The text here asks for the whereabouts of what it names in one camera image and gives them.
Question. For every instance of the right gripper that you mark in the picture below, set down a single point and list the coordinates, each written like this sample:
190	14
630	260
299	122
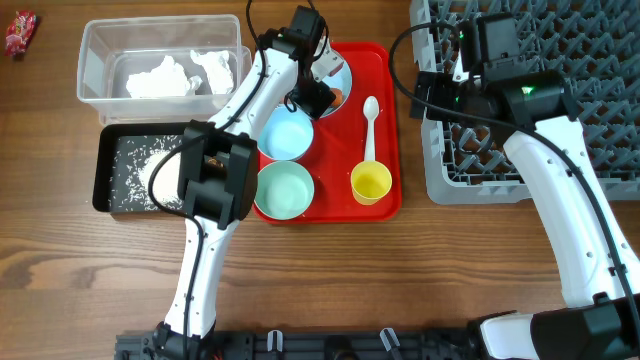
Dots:
439	85

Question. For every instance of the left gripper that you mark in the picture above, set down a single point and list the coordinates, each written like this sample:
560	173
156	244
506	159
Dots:
316	100

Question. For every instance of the orange carrot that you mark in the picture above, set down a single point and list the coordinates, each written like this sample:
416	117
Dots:
338	97

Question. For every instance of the light blue rice bowl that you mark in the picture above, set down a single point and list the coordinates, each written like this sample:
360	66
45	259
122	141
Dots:
287	136

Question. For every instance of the white tissue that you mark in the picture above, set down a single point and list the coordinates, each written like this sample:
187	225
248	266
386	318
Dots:
216	66
167	80

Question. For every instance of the mint green bowl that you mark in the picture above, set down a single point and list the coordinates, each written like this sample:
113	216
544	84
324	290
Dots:
285	190

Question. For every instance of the brown food scrap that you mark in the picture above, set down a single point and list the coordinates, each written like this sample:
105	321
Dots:
212	161

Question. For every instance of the red snack wrapper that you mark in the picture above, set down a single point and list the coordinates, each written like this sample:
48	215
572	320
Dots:
20	33

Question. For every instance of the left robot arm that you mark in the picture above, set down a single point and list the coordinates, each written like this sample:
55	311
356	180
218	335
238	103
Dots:
216	200

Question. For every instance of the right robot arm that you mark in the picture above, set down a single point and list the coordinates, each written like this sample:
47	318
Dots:
533	117

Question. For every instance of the grey dishwasher rack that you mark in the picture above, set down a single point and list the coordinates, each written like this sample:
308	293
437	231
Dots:
594	45

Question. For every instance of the black waste tray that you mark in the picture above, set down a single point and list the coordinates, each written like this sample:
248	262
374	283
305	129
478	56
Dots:
107	143

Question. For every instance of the light blue plate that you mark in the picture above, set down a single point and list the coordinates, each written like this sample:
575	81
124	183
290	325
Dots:
342	80

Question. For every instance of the white plastic spoon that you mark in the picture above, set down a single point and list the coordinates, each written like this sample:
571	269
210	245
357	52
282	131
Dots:
371	111

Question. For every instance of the red serving tray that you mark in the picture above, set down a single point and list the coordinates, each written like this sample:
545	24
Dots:
339	143

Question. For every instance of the yellow plastic cup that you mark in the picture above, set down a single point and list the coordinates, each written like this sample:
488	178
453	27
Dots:
370	182

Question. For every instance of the clear plastic bin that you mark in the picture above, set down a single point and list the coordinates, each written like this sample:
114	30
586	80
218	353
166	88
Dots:
112	50

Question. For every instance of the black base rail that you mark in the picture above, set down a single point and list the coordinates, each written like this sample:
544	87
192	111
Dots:
430	344

